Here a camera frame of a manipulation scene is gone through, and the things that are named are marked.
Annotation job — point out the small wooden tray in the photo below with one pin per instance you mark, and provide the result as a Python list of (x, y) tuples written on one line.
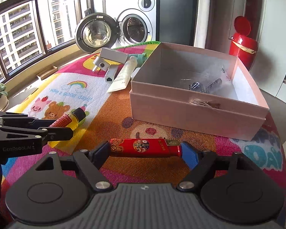
[(44, 74)]

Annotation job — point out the grey square power adapter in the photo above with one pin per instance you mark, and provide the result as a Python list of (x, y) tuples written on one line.
[(113, 55)]

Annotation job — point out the red pedestal trash bin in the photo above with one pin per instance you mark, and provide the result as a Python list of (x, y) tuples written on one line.
[(242, 46)]

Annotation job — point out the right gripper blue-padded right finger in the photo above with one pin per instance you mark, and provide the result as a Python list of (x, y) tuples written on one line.
[(201, 165)]

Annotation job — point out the white round-cornered plug adapter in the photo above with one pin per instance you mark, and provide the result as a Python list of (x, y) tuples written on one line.
[(100, 63)]

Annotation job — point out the cream cosmetic tube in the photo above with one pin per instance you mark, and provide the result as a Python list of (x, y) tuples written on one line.
[(122, 79)]

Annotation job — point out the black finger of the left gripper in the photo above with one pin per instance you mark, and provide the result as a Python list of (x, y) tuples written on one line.
[(23, 135)]

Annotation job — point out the pink cardboard box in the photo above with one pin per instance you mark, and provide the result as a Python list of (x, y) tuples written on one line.
[(158, 94)]

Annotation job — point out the clear plastic bag with items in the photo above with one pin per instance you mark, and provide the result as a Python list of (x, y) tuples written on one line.
[(213, 81)]

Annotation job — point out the red patterned tube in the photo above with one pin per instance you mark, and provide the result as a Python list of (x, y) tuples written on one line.
[(145, 148)]

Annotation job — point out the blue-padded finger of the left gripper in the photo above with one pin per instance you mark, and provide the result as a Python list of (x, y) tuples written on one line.
[(19, 120)]

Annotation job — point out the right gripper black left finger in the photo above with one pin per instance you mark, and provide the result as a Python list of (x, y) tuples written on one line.
[(89, 164)]

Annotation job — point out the washing machine round door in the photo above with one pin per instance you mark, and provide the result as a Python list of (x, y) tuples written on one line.
[(95, 31)]

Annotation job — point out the teal plastic hook tool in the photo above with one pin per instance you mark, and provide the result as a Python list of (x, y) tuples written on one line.
[(141, 58)]

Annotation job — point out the yellow oil bottle black cap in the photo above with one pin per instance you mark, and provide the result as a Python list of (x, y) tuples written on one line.
[(70, 120)]

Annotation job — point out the silver washing machine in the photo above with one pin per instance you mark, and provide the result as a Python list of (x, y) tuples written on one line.
[(137, 20)]

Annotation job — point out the white ethernet adapter with cable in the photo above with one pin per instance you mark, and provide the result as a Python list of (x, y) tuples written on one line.
[(111, 73)]

